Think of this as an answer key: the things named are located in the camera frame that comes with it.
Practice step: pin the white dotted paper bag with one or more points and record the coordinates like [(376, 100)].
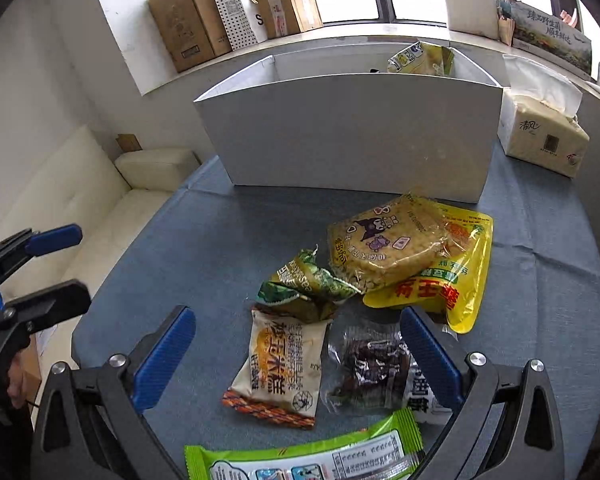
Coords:
[(230, 5)]

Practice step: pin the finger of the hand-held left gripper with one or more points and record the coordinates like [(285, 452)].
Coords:
[(55, 297), (55, 239)]

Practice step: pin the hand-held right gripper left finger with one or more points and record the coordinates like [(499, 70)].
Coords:
[(162, 360)]

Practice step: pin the cream leather sofa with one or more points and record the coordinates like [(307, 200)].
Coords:
[(95, 200)]

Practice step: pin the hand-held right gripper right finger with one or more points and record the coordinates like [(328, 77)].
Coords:
[(430, 355)]

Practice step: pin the yellow noodle pack purple print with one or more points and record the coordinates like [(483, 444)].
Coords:
[(385, 245)]

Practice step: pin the yellow-green snack packet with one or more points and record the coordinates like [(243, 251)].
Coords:
[(420, 59)]

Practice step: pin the yellow snack packet red print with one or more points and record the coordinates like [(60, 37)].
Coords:
[(445, 285)]

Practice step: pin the long green snack packet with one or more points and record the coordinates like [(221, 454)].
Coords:
[(300, 452)]

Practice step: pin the clear packet of dark snack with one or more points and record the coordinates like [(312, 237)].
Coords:
[(370, 365)]

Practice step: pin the small patterned paper bag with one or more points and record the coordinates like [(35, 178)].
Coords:
[(505, 22)]

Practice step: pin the small cardboard piece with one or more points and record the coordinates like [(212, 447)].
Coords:
[(129, 142)]

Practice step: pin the beige tissue pack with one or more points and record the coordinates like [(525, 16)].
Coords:
[(540, 130)]

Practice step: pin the white storage box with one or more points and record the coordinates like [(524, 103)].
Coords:
[(350, 135)]

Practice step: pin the blue table cloth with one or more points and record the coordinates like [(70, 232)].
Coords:
[(190, 240)]

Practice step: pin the cream snack packet orange pattern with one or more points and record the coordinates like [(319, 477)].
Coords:
[(280, 365)]

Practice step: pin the open brown cardboard box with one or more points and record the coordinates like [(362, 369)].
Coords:
[(290, 10)]

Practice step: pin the beige window sill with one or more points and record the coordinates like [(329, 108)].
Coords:
[(340, 37)]

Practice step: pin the landscape printed gift box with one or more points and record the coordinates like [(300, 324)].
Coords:
[(550, 37)]

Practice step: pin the plain white box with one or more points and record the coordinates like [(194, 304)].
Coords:
[(470, 7)]

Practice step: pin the tall brown cardboard box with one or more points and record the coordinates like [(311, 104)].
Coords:
[(185, 22)]

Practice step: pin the crumpled green snack packet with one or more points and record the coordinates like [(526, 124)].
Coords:
[(307, 285)]

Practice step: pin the person's left hand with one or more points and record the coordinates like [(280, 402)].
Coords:
[(17, 382)]

